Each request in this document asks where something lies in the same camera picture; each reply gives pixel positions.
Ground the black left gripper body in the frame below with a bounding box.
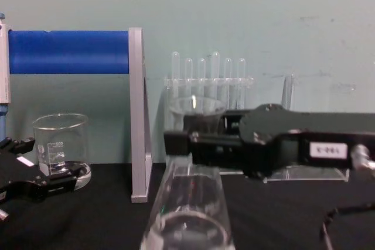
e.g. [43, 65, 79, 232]
[0, 148, 49, 204]

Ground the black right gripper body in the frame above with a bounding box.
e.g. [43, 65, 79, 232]
[238, 102, 375, 180]

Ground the clear glass conical flask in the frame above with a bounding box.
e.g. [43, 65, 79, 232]
[139, 95, 237, 250]

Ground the clear glass beaker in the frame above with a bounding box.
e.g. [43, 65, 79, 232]
[31, 112, 93, 191]

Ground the clear test tube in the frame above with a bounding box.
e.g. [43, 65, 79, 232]
[171, 52, 180, 99]
[211, 51, 221, 102]
[282, 73, 295, 111]
[184, 57, 193, 99]
[197, 57, 207, 99]
[223, 57, 233, 109]
[237, 57, 247, 109]

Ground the clear acrylic tube rack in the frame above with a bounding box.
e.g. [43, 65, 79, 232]
[159, 75, 357, 185]

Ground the black table cloth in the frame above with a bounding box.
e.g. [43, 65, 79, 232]
[0, 161, 375, 250]

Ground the grey stand upright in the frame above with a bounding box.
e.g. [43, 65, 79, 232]
[127, 27, 154, 204]

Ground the blue stand bar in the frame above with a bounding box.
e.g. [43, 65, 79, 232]
[8, 29, 130, 76]

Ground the thin dark cable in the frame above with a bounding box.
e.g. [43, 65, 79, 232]
[321, 201, 375, 250]

